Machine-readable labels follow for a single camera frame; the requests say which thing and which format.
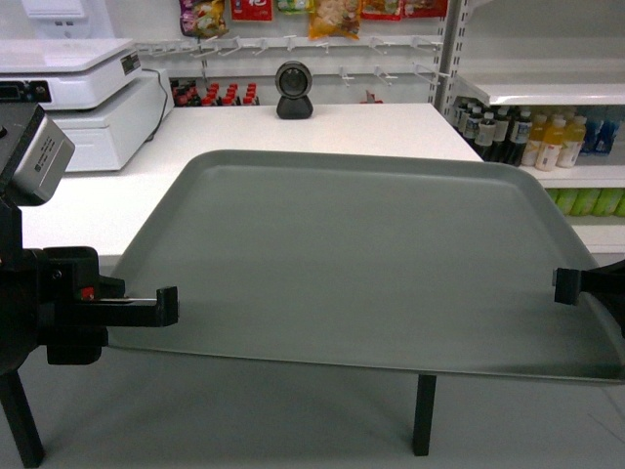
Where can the white metal store shelf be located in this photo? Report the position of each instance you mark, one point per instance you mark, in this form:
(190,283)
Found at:
(555,69)

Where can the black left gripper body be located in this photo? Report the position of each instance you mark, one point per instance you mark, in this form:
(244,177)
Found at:
(34,282)

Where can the black table leg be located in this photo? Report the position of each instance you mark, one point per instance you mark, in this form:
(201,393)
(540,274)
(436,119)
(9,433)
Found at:
(424,413)

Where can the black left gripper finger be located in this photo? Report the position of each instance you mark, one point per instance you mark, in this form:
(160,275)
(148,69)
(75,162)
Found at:
(161,311)

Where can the white checkout counter table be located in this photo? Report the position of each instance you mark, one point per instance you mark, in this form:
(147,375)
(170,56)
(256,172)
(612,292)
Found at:
(105,210)

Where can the grey silver serving tray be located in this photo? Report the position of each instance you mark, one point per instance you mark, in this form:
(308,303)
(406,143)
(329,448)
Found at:
(388,262)

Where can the white peg hook rack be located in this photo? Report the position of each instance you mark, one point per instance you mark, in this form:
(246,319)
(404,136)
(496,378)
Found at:
(381,56)

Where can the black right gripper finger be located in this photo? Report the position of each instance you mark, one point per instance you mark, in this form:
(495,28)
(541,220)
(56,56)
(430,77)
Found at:
(567,285)

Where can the purple snack bag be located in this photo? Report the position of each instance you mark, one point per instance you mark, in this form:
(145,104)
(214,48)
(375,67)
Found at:
(203,19)

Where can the white cash register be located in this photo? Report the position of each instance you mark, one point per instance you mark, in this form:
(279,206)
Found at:
(96,91)

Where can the red seasoning packet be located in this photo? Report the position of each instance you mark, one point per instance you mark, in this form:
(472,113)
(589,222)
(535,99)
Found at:
(251,10)

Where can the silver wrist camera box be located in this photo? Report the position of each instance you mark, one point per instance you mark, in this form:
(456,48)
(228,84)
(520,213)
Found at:
(42,165)

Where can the black round barcode scanner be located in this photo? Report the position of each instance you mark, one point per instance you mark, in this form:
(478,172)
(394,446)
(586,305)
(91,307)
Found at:
(293,81)

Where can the yellow orange snack bag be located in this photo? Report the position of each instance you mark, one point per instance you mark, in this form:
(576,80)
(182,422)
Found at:
(335,18)

